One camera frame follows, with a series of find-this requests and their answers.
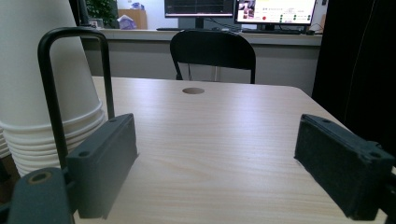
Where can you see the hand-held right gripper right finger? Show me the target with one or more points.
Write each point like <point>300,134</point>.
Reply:
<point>339,168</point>

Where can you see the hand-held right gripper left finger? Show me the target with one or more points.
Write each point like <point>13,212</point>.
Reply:
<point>102,168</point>

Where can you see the stack of white paper cups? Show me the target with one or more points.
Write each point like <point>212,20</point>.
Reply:
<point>28,77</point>
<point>3,143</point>

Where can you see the black metal loop stand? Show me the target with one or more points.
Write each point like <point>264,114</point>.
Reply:
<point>49,93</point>

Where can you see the black curtain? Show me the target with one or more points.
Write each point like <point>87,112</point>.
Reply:
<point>358,62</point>

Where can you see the black computer mouse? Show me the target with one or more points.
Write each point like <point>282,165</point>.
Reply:
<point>310,32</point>

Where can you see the long grey desk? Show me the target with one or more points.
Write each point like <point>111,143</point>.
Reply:
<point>280,39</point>

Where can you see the pale purple plastic bag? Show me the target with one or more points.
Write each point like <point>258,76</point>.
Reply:
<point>126,22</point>

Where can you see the black keyboard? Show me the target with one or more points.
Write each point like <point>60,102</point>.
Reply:
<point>169,29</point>
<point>271,31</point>

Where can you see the brown cardboard box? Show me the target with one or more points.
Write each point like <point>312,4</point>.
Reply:
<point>140,18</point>

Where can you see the black pole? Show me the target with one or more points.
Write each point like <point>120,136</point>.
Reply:
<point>81,12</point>

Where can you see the green potted plant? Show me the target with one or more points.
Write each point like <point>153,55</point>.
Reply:
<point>101,11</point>

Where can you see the bright screen computer monitor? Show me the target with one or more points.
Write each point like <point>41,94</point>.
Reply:
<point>275,11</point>

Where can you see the dark screen computer monitor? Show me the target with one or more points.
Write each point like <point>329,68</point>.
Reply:
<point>199,7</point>

